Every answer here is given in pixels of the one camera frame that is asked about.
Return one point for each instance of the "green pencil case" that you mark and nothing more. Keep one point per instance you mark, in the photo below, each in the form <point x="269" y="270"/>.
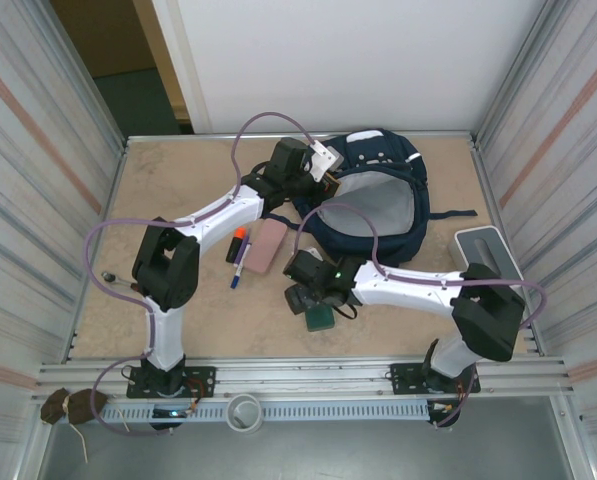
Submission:
<point x="320" y="320"/>

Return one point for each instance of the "pink pencil case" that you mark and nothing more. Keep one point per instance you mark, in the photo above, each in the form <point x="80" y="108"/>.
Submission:
<point x="265" y="247"/>

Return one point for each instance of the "white pen blue cap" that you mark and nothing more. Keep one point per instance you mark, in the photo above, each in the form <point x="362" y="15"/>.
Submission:
<point x="237" y="277"/>

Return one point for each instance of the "orange black highlighter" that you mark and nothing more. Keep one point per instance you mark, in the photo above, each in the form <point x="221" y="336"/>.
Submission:
<point x="235" y="247"/>

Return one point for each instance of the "navy blue backpack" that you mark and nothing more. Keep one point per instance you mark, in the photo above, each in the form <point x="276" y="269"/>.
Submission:
<point x="403" y="240"/>

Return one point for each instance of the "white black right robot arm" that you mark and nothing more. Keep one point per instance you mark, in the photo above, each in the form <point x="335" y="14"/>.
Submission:
<point x="488" y="320"/>

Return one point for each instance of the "aluminium table edge bar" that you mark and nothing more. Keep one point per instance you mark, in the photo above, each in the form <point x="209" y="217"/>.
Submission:
<point x="178" y="136"/>

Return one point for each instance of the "small electronics board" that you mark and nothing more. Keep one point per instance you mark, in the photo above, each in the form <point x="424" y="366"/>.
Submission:
<point x="445" y="407"/>
<point x="170" y="413"/>

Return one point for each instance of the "white grey box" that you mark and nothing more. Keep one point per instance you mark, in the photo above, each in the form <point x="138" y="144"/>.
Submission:
<point x="483" y="245"/>

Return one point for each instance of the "brown wooden door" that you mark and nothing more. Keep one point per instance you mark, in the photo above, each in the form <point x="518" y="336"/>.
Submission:
<point x="103" y="35"/>

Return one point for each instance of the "brown cloth bundle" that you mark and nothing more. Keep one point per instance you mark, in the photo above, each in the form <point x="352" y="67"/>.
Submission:
<point x="85" y="405"/>

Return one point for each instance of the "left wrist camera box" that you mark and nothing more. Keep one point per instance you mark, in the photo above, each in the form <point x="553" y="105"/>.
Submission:
<point x="323" y="160"/>

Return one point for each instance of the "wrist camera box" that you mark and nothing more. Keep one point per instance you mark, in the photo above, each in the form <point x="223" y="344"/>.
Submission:
<point x="323" y="160"/>
<point x="314" y="253"/>

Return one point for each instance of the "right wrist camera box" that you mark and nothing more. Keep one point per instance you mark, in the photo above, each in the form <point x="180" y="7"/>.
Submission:
<point x="314" y="253"/>

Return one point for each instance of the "aluminium mounting rail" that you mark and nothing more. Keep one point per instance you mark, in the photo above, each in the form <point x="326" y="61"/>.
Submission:
<point x="303" y="372"/>

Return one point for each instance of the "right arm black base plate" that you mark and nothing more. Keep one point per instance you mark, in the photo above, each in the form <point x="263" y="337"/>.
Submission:
<point x="403" y="375"/>

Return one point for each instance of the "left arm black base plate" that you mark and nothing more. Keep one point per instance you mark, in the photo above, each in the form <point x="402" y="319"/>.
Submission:
<point x="203" y="377"/>

